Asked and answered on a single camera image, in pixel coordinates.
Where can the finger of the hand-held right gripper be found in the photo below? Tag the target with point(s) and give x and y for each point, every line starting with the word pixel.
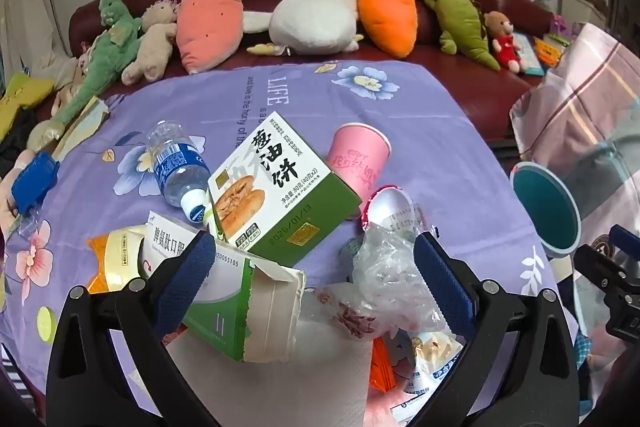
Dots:
pixel 600 267
pixel 625 237

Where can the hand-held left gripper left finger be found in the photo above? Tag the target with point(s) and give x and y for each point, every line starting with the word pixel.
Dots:
pixel 187 277

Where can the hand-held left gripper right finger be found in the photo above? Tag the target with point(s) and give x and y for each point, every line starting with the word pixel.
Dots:
pixel 442 277

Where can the clear plastic bag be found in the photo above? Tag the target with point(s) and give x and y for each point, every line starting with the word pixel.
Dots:
pixel 385 267

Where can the teal round trash bin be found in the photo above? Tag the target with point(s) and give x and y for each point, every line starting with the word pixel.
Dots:
pixel 542 207

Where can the white paper towel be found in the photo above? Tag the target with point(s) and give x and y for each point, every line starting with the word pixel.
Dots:
pixel 300 372

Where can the white medicine box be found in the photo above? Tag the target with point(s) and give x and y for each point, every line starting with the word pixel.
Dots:
pixel 165 242

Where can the white blue snack wrapper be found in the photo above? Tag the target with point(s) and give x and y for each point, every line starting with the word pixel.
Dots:
pixel 425 357

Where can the cream orange packet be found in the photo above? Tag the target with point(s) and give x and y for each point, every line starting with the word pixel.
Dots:
pixel 107 257

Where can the open green white carton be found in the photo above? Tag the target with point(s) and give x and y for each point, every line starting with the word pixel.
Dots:
pixel 270 307

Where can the clear water bottle blue label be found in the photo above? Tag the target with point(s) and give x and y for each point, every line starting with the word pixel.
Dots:
pixel 175 162

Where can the green white food box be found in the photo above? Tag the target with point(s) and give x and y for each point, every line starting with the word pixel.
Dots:
pixel 280 192

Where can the pink paper cup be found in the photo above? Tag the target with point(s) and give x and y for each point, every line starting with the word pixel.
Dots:
pixel 357 162

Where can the yellow-green round disc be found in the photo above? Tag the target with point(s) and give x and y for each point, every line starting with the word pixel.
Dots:
pixel 45 324

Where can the pink plaid cloth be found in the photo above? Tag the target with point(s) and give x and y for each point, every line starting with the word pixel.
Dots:
pixel 590 82

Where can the colourful children's book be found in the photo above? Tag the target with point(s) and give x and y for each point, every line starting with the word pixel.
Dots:
pixel 547 52

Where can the dark red leather sofa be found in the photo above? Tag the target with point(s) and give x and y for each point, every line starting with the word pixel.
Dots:
pixel 450 72

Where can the blue children's book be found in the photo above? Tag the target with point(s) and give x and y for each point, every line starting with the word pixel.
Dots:
pixel 530 54

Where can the purple floral blanket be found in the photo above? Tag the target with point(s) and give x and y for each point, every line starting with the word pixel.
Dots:
pixel 300 97

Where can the purple toy box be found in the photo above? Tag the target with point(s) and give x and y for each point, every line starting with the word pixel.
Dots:
pixel 565 27

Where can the small brown bear plush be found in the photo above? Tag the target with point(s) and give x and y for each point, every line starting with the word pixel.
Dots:
pixel 505 44

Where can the beige doll plush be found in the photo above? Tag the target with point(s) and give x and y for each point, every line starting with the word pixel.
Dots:
pixel 150 52

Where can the green dinosaur plush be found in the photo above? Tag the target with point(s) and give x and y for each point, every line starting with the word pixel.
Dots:
pixel 107 52

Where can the yellow cloth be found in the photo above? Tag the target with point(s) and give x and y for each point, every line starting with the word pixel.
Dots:
pixel 20 99

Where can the olive green turtle plush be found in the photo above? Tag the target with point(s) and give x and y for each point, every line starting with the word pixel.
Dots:
pixel 457 22

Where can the pink bunny carrot plush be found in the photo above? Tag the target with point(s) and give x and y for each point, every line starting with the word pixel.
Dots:
pixel 210 22

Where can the orange carrot bunny plush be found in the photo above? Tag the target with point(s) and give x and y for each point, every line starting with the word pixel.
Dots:
pixel 387 14

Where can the white duck plush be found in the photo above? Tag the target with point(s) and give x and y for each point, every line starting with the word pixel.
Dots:
pixel 310 22

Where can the white curtain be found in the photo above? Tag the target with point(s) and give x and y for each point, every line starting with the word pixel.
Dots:
pixel 25 7

